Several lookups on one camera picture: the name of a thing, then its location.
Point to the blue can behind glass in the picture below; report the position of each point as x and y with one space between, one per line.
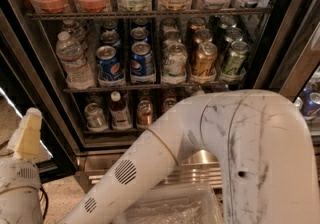
311 103

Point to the wire shelf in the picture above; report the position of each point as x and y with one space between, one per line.
149 14
151 86

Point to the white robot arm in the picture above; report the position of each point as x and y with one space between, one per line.
260 139

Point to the clear plastic bin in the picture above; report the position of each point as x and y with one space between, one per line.
174 204

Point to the front right Pepsi can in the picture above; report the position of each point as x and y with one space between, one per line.
142 67

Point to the second row green can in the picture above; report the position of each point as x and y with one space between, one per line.
230 35

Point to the clear water bottle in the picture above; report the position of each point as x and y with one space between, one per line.
76 31
79 74

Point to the front left Pepsi can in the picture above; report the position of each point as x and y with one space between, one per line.
110 71

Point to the white green soda can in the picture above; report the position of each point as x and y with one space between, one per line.
174 63

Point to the second row left Pepsi can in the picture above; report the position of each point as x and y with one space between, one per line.
111 38

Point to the orange can bottom shelf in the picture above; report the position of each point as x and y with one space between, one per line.
145 114

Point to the steel fridge vent grille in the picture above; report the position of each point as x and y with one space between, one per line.
201 167

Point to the open fridge glass door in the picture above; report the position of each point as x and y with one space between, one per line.
25 82

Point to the second row gold can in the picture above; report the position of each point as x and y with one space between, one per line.
202 36

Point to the red can bottom shelf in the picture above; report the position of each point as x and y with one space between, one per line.
168 103

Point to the brown tea bottle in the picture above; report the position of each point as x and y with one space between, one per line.
121 118

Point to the middle wire shelf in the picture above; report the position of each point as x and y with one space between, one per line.
151 86

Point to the gold soda can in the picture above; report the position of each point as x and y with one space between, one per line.
204 60

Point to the second row pepsi can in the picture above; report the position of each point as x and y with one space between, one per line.
111 38
139 34

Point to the upper wire shelf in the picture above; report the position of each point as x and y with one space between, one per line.
149 14

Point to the silver can bottom shelf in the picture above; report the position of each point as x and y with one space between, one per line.
95 117

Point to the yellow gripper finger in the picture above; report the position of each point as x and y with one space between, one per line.
25 141

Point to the second row right Pepsi can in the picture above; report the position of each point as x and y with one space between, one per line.
139 34

